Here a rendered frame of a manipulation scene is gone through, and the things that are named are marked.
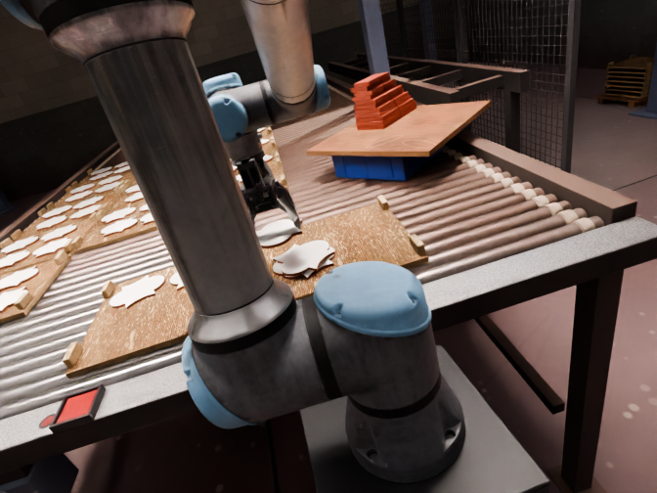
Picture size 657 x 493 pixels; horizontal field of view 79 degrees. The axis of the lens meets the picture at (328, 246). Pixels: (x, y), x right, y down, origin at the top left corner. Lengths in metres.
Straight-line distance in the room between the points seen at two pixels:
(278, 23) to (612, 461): 1.61
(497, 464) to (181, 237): 0.42
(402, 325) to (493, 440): 0.21
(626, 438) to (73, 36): 1.78
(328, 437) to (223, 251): 0.32
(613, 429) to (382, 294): 1.48
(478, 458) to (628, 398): 1.40
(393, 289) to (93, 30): 0.33
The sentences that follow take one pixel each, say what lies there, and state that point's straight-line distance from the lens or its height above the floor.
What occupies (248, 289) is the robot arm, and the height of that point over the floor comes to 1.24.
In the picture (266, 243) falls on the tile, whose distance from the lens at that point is 0.90.
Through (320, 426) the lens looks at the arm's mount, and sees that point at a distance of 0.61.
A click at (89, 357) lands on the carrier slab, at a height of 0.94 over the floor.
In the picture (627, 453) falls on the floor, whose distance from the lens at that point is 1.77.
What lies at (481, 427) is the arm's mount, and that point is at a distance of 0.57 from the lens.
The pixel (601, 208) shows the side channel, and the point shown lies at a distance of 1.07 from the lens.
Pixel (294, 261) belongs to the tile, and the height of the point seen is 0.96.
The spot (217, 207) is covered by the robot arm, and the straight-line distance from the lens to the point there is 0.37.
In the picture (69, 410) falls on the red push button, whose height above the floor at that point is 0.93.
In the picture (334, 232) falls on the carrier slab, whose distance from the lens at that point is 1.10.
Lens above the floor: 1.44
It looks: 29 degrees down
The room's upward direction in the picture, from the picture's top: 16 degrees counter-clockwise
